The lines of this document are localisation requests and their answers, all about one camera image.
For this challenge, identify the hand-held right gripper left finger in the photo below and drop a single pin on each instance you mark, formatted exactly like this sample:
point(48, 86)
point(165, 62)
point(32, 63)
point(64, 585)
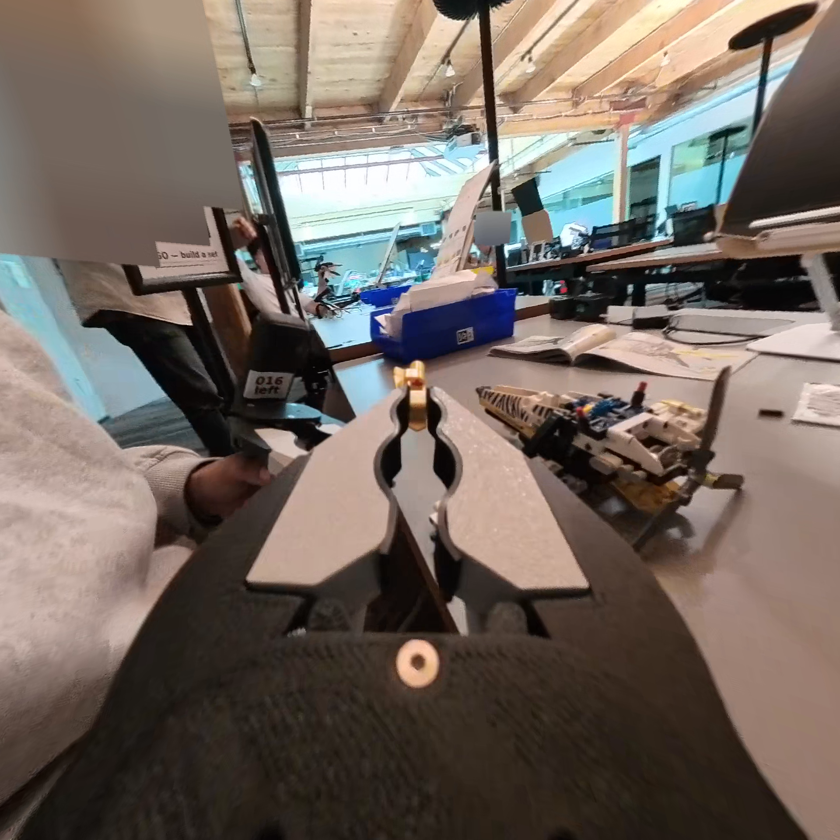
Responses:
point(321, 525)

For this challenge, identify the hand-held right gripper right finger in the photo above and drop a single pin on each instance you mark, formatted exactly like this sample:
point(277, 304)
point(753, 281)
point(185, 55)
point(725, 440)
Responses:
point(512, 525)

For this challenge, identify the long yellow lego piece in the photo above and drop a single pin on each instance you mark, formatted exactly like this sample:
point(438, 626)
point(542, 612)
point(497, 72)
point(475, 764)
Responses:
point(417, 407)

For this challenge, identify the zebra striped lego helicopter model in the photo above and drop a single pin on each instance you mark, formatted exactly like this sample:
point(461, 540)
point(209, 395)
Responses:
point(630, 426)

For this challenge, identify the person's left forearm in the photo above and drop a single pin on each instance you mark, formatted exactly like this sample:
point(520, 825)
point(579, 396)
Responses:
point(164, 485)

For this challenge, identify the lego sticker sheet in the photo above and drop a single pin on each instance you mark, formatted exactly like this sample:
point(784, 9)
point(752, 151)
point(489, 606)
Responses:
point(820, 403)

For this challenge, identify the person's left hand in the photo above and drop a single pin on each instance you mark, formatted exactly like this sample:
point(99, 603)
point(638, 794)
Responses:
point(223, 485)

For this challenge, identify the black sign stand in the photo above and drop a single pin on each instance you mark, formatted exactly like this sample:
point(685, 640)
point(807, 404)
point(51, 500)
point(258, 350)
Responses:
point(203, 354)

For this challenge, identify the blue plastic bin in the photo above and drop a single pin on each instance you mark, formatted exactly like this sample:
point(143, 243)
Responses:
point(375, 296)
point(439, 331)

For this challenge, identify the black framed paper sign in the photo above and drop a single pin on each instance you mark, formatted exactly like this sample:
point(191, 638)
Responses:
point(197, 253)

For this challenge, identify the white poster board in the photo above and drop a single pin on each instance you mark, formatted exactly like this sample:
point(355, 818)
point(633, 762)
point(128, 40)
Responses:
point(463, 223)

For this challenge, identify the small black box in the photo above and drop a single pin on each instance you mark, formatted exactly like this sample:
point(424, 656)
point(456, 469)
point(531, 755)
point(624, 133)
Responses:
point(577, 307)

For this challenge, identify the black metal pole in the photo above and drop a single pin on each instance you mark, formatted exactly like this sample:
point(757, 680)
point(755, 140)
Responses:
point(491, 164)

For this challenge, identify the long wooden desk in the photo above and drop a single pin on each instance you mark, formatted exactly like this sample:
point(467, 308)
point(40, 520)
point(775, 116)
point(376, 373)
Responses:
point(590, 256)

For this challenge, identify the grey flat laptop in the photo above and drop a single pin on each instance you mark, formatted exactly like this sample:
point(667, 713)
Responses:
point(728, 323)

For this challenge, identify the black round base stand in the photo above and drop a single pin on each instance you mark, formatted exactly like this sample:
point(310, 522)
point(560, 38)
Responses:
point(768, 29)

